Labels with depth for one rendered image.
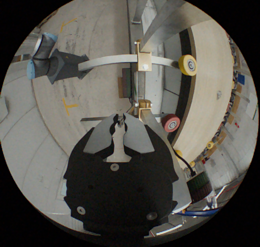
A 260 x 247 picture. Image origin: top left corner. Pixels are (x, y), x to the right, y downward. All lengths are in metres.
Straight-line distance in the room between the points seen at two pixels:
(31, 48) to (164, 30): 0.62
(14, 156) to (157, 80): 3.02
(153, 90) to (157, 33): 0.44
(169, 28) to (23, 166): 2.91
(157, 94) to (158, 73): 0.16
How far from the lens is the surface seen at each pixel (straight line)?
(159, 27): 0.15
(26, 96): 2.74
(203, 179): 0.16
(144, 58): 0.29
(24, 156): 2.74
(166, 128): 0.33
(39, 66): 0.69
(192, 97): 0.36
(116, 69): 1.13
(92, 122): 0.35
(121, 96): 1.08
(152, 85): 0.54
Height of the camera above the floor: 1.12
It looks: 58 degrees down
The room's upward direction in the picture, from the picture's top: 175 degrees clockwise
